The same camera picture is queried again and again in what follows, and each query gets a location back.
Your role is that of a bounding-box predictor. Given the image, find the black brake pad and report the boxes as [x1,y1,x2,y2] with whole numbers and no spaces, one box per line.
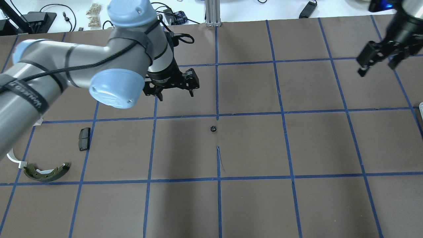
[78,128,91,151]

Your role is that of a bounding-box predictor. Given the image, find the olive brake shoe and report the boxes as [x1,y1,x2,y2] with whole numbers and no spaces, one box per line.
[23,163,70,182]

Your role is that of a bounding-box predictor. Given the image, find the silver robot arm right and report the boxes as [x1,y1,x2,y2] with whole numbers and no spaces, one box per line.
[368,0,422,69]

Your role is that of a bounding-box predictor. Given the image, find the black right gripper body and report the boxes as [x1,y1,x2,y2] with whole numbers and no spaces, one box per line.
[380,20,422,60]

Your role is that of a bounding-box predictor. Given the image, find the black power adapter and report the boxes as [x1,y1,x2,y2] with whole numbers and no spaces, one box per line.
[298,0,318,19]

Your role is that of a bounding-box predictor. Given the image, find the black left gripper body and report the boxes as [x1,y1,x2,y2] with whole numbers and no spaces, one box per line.
[144,65,200,95]

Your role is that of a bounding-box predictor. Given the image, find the aluminium frame post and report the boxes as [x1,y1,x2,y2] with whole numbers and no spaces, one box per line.
[204,0,221,27]

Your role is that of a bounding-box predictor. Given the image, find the white curved plastic part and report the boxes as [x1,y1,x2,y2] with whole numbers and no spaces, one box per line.
[6,148,27,169]

